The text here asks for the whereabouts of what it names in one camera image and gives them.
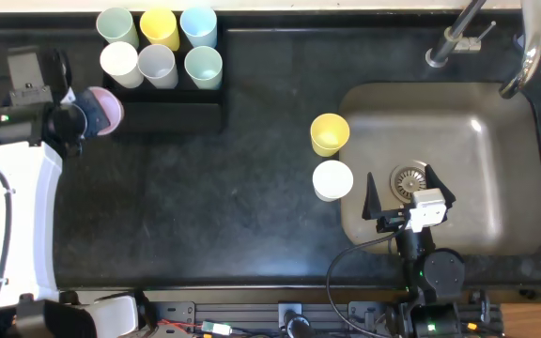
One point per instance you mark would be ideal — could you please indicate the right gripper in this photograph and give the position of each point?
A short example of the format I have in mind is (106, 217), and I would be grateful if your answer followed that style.
(390, 219)

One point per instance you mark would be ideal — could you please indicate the yellow cup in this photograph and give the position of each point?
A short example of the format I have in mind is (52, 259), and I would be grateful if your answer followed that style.
(329, 133)
(158, 26)

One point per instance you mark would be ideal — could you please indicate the pink cup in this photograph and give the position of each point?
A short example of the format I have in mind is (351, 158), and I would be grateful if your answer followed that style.
(114, 110)

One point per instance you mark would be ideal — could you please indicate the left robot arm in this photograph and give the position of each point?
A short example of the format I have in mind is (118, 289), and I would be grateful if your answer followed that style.
(26, 197)

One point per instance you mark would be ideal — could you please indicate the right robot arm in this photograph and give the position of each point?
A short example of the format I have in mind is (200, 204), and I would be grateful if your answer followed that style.
(444, 272)

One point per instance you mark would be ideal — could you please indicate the white cup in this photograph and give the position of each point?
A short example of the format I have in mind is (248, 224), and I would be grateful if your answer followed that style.
(119, 60)
(332, 179)

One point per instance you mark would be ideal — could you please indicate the steel sink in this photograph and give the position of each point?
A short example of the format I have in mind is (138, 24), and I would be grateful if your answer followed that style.
(486, 164)

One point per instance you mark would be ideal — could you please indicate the steel tap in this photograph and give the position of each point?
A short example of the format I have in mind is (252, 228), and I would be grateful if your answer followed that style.
(531, 56)

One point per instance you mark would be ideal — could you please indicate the black tray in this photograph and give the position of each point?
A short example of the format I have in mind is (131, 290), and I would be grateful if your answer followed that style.
(195, 117)

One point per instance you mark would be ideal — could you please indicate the green cup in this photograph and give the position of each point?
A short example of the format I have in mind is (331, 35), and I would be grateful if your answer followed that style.
(115, 26)
(203, 66)

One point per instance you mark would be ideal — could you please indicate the blue cup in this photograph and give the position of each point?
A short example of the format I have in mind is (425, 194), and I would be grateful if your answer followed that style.
(198, 23)

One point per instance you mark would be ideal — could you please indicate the grey cup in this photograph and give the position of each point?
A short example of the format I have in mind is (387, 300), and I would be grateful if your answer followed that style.
(157, 63)

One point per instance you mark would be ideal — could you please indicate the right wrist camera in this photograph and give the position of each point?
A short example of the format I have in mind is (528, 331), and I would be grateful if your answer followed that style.
(426, 209)

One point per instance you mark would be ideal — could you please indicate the mounting rail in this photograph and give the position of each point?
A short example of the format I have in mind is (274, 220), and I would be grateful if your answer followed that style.
(251, 312)

